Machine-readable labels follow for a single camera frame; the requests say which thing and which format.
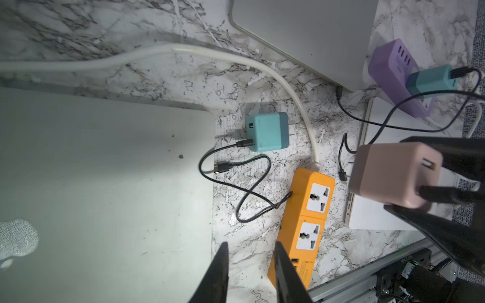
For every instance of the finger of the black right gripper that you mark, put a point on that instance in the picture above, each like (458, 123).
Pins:
(464, 156)
(463, 244)

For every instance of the orange power strip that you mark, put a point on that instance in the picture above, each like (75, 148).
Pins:
(304, 220)

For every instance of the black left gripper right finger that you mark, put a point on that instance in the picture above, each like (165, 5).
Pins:
(289, 286)

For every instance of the purple power strip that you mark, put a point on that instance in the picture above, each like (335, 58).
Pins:
(390, 67)

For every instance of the right silver apple laptop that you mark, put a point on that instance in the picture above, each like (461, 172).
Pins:
(366, 214)

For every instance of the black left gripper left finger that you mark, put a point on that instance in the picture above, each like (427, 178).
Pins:
(213, 287)

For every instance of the teal charger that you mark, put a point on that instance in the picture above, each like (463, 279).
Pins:
(432, 79)
(269, 131)

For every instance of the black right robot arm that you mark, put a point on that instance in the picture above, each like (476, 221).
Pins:
(449, 195)

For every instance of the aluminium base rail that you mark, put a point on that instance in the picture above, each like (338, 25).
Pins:
(360, 276)

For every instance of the pink charger plug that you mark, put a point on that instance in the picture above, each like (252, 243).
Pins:
(392, 173)

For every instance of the left silver laptop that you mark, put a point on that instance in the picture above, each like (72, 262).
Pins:
(102, 201)

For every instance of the rear grey laptop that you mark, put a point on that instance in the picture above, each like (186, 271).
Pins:
(329, 38)

